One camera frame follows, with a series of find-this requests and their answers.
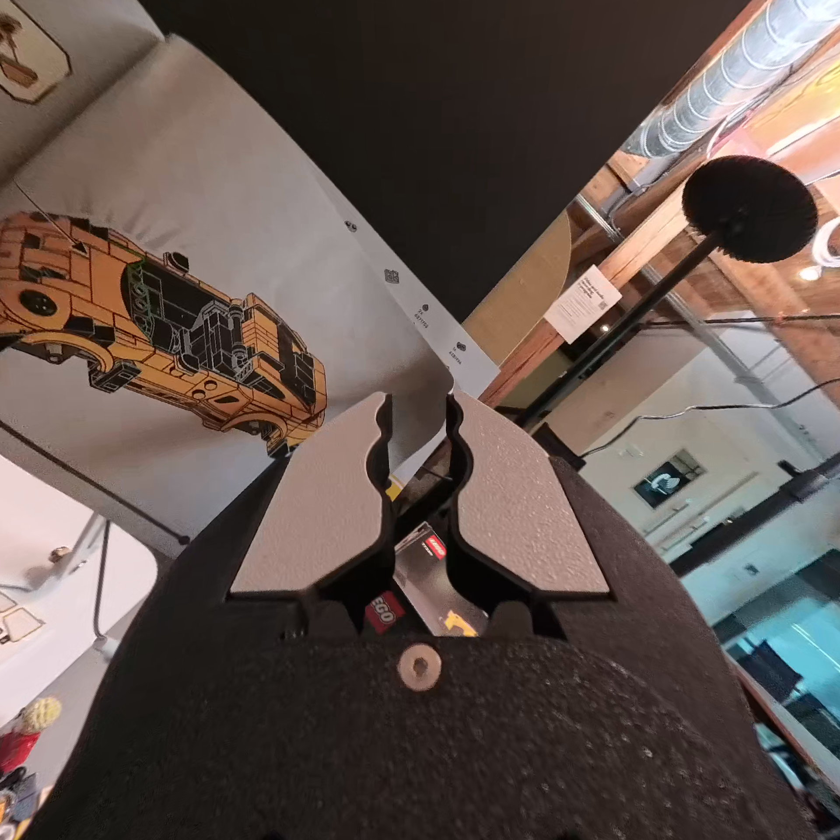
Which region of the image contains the black metal pole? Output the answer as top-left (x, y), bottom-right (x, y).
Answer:
top-left (518, 223), bottom-right (742, 434)

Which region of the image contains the red lego minifigure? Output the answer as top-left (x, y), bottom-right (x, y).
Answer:
top-left (0, 696), bottom-right (63, 775)

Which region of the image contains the lego instruction booklet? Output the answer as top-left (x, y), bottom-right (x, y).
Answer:
top-left (0, 0), bottom-right (501, 546)

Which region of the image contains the black lego box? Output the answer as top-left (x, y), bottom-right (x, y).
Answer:
top-left (364, 521), bottom-right (490, 637)

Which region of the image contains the silver air duct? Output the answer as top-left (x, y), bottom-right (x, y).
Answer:
top-left (620, 0), bottom-right (840, 160)

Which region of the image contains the thin black cable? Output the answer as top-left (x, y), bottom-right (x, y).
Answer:
top-left (577, 377), bottom-right (840, 460)

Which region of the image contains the black round ribbed disc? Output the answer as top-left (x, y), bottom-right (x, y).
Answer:
top-left (681, 155), bottom-right (819, 263)

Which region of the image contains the pile of mixed lego pieces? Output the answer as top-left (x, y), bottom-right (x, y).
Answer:
top-left (0, 768), bottom-right (53, 829)

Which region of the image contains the white paper notice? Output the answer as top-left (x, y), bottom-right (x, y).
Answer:
top-left (543, 264), bottom-right (623, 344)

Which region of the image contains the framed wall picture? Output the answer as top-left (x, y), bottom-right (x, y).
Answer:
top-left (632, 449), bottom-right (706, 509)

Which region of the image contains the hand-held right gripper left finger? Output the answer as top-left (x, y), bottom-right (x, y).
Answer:
top-left (228, 392), bottom-right (396, 605)

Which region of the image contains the white book stand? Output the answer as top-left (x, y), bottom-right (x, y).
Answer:
top-left (0, 453), bottom-right (160, 657)

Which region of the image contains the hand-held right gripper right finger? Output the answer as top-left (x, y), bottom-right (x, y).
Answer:
top-left (446, 392), bottom-right (613, 601)

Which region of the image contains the sticker sheet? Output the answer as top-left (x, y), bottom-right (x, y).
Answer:
top-left (0, 591), bottom-right (47, 647)

